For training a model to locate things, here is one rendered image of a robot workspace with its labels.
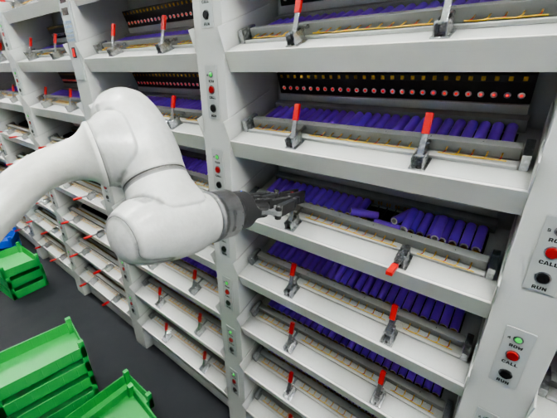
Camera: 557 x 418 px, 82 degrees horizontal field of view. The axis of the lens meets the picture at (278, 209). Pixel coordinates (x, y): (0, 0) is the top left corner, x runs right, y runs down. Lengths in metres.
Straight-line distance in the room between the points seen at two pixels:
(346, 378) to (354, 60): 0.76
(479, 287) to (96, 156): 0.65
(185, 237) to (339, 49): 0.41
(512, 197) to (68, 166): 0.65
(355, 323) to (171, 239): 0.51
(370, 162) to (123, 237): 0.43
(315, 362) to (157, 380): 0.95
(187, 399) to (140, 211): 1.28
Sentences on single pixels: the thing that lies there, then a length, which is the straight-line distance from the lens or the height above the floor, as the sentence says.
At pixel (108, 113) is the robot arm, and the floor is 1.25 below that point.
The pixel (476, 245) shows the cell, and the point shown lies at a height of 1.01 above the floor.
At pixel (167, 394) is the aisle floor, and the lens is 1.70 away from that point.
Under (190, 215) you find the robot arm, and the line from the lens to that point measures 0.48.
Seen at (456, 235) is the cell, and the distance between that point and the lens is 0.73.
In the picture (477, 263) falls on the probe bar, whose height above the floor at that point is 0.99.
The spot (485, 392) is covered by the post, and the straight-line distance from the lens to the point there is 0.78.
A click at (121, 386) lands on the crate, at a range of 1.79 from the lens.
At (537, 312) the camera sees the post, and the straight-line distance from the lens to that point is 0.66.
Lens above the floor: 1.31
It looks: 23 degrees down
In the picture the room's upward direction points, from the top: straight up
